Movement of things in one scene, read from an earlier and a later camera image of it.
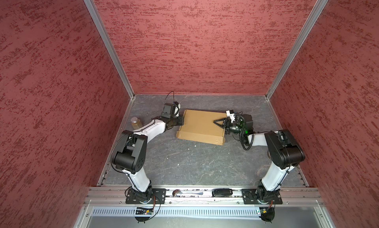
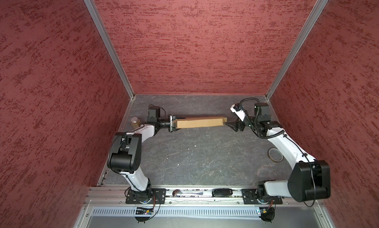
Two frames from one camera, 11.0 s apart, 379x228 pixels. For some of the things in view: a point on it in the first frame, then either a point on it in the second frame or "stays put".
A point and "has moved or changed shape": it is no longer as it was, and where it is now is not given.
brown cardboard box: x=199 y=126 has moved or changed shape
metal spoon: x=177 y=193 stays put
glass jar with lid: x=135 y=123 stays put
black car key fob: x=222 y=192 stays put
